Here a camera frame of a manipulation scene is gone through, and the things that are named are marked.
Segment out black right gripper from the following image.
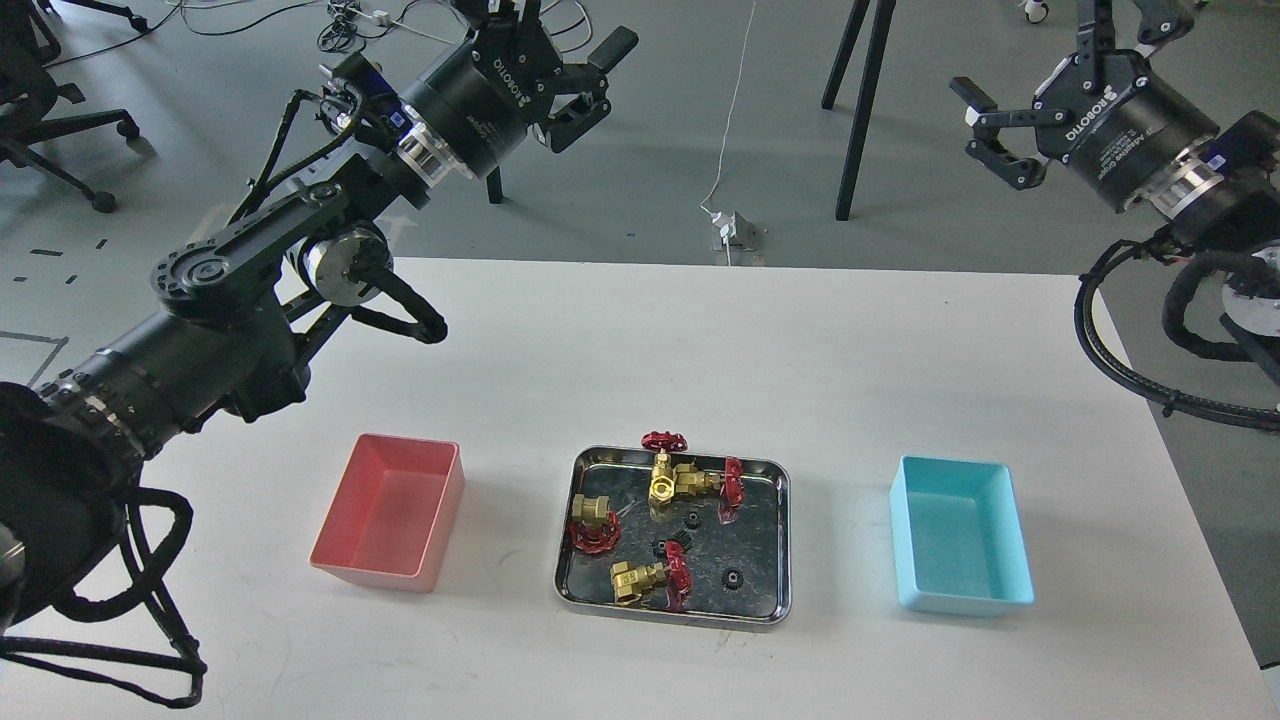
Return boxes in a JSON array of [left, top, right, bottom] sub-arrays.
[[948, 50, 1220, 213]]

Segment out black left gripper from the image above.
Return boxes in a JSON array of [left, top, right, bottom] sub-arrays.
[[398, 26, 639, 184]]

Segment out brass valve red handle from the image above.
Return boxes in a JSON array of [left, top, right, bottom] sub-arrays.
[[609, 552, 692, 612], [641, 430, 689, 521], [675, 456, 745, 524], [566, 493, 621, 555]]

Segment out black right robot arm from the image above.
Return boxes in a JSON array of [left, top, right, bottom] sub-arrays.
[[950, 50, 1277, 432]]

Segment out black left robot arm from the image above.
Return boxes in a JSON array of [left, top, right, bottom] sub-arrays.
[[1, 6, 637, 708]]

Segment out blue plastic box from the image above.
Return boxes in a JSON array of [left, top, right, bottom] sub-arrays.
[[890, 455, 1036, 618]]

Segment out pink plastic box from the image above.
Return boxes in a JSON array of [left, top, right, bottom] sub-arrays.
[[308, 433, 465, 594]]

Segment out white chair base caster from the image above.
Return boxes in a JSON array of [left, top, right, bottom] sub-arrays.
[[1018, 0, 1050, 24]]

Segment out black tripod leg right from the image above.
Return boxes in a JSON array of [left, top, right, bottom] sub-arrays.
[[820, 1, 897, 222]]

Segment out metal tray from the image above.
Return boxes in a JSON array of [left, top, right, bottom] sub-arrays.
[[553, 446, 791, 630]]

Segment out black office chair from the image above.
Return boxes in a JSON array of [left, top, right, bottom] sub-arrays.
[[1, 1, 140, 213]]

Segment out white cable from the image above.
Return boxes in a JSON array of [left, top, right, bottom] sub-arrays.
[[699, 0, 758, 217]]

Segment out black floor cables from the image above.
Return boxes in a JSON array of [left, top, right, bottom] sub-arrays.
[[40, 0, 591, 61]]

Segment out brass valve red handle top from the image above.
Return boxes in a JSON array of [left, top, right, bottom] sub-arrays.
[[641, 430, 689, 521]]

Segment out brass valve red handle bottom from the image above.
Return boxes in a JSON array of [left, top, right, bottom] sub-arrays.
[[609, 552, 692, 612]]

